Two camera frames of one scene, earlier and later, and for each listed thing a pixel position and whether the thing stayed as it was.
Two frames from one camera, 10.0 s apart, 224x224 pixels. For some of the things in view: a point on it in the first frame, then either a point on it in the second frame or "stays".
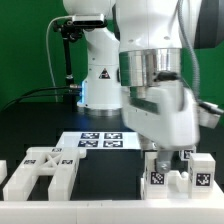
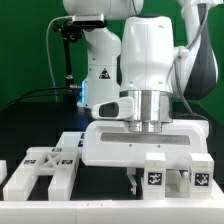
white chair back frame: [60, 162] stays
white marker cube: [201, 175] stays
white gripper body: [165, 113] -> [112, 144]
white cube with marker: [155, 182] stays
